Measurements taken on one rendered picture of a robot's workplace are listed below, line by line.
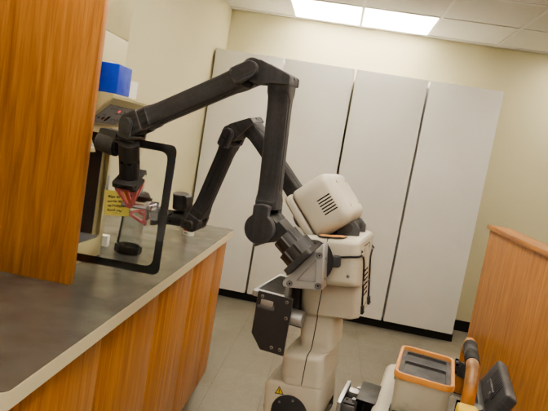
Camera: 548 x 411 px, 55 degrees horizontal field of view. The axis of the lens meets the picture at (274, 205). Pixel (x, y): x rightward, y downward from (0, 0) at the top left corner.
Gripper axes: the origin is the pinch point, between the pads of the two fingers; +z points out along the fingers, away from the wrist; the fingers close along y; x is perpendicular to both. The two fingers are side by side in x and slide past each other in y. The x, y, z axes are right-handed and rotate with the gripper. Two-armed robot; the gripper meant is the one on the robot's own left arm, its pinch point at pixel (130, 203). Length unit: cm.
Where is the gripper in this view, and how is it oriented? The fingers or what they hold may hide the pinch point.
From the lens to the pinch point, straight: 159.5
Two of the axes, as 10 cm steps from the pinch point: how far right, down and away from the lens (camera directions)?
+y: -1.6, 4.9, -8.6
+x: 9.8, 1.8, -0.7
